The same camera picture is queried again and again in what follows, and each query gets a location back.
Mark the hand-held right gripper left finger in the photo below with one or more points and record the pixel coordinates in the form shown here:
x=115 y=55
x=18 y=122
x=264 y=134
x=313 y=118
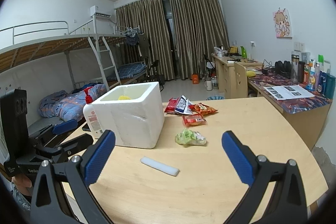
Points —
x=99 y=157

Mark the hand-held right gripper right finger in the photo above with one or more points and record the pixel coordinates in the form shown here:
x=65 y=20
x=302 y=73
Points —
x=237 y=159

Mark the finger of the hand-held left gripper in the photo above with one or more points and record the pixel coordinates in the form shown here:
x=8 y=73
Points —
x=78 y=141
x=65 y=125

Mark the white foam box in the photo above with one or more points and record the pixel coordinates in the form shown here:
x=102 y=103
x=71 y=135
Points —
x=131 y=121

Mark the white foam strip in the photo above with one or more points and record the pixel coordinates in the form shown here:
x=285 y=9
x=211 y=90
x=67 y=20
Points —
x=160 y=166

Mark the yellow sponge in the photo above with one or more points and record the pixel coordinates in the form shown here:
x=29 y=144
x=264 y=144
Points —
x=124 y=97

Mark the person's left forearm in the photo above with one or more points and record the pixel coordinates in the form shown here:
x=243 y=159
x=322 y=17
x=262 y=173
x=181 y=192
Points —
x=19 y=201

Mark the person's left hand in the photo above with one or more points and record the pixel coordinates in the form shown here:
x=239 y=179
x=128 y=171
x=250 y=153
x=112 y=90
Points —
x=22 y=183

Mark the blue patterned blanket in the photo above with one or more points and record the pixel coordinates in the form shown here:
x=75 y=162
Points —
x=68 y=103

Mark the white pump lotion bottle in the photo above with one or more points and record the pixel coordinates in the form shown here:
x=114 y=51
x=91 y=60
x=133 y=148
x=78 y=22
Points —
x=92 y=119

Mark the green snack packet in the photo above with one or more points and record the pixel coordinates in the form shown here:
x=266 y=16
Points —
x=189 y=138

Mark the red orange snack packet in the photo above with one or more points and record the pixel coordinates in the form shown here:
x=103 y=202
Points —
x=194 y=119

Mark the blue striped basket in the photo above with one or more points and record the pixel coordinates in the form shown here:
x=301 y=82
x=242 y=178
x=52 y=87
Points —
x=215 y=97

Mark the wooden desk with printed mat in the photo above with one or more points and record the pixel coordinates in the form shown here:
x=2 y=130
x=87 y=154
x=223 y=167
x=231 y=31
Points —
x=302 y=127

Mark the blue white snack packet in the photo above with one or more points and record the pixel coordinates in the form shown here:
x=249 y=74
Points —
x=183 y=106

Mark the white bed ladder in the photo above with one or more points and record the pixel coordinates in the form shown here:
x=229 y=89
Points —
x=107 y=61

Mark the wooden chair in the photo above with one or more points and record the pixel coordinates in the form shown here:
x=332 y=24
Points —
x=240 y=82

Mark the white metal bunk bed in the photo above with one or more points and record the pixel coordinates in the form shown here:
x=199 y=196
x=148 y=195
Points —
x=44 y=47

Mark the printed desk mat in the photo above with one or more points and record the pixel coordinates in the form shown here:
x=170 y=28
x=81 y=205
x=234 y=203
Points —
x=296 y=104

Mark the white printed paper sheet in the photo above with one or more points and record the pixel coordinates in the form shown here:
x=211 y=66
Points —
x=288 y=92

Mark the blue plaid bedding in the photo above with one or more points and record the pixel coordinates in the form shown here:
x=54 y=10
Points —
x=131 y=70

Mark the light wooden desk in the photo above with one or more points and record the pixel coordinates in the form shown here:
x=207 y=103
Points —
x=224 y=74

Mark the yellow cloth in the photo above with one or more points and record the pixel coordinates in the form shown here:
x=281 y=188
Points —
x=251 y=73

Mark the black folding chair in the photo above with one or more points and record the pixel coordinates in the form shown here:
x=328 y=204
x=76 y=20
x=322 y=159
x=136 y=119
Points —
x=155 y=74

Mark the black headphones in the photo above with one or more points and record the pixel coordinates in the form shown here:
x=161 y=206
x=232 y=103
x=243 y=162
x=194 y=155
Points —
x=283 y=67

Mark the yellow toy figure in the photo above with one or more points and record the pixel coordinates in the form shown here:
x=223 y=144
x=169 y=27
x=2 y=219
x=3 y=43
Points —
x=311 y=83

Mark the black tumbler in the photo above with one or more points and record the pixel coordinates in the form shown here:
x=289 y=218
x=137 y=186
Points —
x=301 y=73

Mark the green bottle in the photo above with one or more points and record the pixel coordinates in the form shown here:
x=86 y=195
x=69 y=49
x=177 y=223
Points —
x=244 y=52

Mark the clear thermos bottle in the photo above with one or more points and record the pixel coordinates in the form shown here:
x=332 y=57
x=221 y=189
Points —
x=295 y=67

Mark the red carton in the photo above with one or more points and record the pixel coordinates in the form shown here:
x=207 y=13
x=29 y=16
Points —
x=306 y=74

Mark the dark hanging clothes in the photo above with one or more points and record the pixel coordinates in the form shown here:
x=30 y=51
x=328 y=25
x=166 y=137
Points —
x=143 y=44

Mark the dark blue bottle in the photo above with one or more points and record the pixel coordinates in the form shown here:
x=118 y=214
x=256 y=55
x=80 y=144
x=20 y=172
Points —
x=321 y=83

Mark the white slim bottle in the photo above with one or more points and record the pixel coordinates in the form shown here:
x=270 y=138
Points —
x=316 y=73

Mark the brown curtain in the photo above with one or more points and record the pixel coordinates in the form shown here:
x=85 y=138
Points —
x=144 y=37
x=199 y=32

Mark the blue plastic bottle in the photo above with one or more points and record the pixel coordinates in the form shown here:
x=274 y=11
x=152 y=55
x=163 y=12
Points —
x=330 y=86

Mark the white air conditioner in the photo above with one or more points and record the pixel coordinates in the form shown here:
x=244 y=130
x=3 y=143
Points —
x=99 y=11

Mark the white box with green top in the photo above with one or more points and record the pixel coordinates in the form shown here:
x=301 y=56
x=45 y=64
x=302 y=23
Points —
x=324 y=64

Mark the white wall hook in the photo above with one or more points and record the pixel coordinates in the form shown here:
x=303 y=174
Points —
x=252 y=44

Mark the white wall socket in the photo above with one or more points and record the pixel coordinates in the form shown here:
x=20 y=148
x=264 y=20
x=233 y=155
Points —
x=299 y=46

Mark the wall poster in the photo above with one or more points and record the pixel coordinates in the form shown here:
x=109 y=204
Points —
x=282 y=24

